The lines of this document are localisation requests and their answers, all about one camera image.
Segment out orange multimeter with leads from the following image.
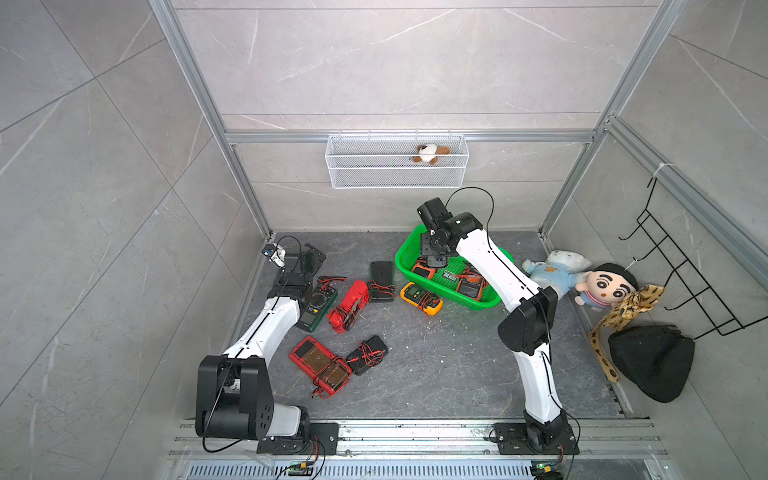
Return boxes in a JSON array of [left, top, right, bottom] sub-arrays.
[[411, 257, 437, 280]]

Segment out dark green multimeter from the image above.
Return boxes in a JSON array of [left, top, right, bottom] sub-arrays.
[[295, 286, 338, 333]]

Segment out orange grey Victor multimeter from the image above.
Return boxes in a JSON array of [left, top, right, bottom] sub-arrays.
[[456, 266, 487, 301]]

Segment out red multimeter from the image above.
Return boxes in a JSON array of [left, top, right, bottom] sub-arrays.
[[327, 280, 370, 333]]

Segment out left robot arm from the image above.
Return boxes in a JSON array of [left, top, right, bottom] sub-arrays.
[[195, 243, 326, 451]]

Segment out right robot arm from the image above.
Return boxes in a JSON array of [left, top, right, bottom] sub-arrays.
[[417, 198, 579, 455]]

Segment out green plastic basket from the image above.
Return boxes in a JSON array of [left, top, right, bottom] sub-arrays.
[[394, 226, 501, 311]]

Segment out yellow multimeter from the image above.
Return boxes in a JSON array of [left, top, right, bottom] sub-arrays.
[[400, 282, 444, 316]]

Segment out black multimeter far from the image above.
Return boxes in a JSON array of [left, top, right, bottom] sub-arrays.
[[367, 261, 396, 303]]

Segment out small black multimeter with leads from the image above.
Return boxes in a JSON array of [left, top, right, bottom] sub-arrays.
[[345, 335, 388, 376]]

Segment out red flat multimeter case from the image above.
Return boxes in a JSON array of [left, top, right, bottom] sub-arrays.
[[289, 336, 353, 399]]

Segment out small brown white plush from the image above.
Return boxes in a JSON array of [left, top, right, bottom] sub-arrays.
[[411, 143, 451, 165]]

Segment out white blue plush bear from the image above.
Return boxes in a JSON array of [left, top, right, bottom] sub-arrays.
[[522, 250, 592, 299]]

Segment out cartoon boy plush doll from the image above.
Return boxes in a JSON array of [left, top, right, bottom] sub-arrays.
[[574, 263, 639, 310]]

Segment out leopard print cloth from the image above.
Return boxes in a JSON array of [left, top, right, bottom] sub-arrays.
[[588, 285, 665, 383]]

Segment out black fabric bag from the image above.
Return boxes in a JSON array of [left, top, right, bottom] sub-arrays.
[[608, 325, 695, 403]]

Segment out white wire wall basket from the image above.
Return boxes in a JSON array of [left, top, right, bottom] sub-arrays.
[[325, 133, 470, 189]]

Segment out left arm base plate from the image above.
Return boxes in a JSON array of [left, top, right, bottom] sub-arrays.
[[257, 422, 340, 457]]

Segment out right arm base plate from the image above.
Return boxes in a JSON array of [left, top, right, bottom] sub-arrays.
[[488, 421, 580, 456]]

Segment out black wire wall rack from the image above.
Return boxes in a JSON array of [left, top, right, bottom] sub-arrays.
[[619, 178, 767, 340]]

